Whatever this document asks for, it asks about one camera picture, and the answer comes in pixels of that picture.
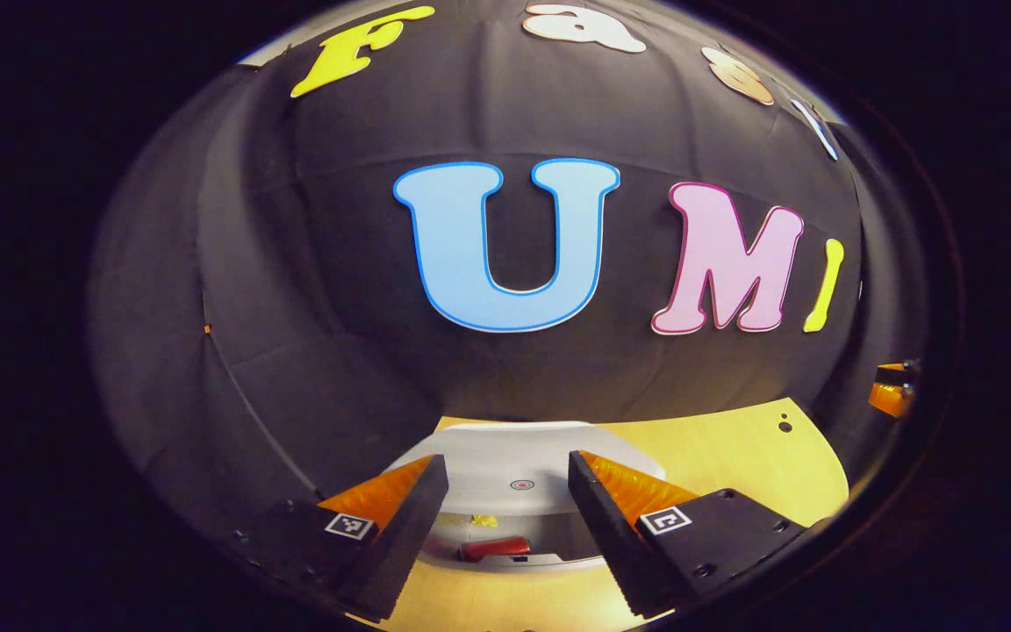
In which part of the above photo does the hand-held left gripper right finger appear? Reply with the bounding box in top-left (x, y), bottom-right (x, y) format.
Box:
top-left (567, 449), bottom-right (822, 620)

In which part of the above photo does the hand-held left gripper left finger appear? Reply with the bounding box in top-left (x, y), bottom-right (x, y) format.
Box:
top-left (225, 454), bottom-right (451, 622)

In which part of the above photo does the red pop can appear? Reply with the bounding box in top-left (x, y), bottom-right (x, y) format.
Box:
top-left (458, 536), bottom-right (532, 564)

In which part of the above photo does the white desktop garbage bin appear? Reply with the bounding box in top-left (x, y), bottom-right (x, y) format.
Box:
top-left (383, 420), bottom-right (670, 574)

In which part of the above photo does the wooden desktop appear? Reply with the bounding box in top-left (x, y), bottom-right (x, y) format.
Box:
top-left (356, 398), bottom-right (851, 632)

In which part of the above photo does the black backdrop cloth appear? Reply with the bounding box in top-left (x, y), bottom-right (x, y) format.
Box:
top-left (89, 0), bottom-right (928, 545)

